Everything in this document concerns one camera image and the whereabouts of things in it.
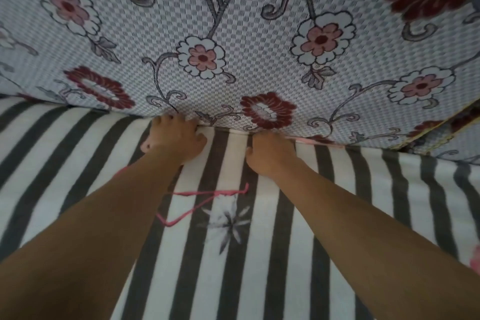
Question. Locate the person's right hand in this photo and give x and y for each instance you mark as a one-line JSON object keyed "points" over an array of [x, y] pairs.
{"points": [[272, 154]]}

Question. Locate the grey floral sofa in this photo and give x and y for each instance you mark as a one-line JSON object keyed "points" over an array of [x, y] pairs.
{"points": [[243, 12]]}

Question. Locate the person's left hand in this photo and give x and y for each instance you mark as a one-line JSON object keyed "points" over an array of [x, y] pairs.
{"points": [[174, 139]]}

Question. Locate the grey white striped flamingo blanket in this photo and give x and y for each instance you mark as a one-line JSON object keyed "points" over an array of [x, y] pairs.
{"points": [[262, 256]]}

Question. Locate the person's right forearm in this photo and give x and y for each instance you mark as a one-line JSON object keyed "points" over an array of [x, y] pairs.
{"points": [[382, 248]]}

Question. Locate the person's left forearm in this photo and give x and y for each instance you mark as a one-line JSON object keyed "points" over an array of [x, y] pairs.
{"points": [[82, 248]]}

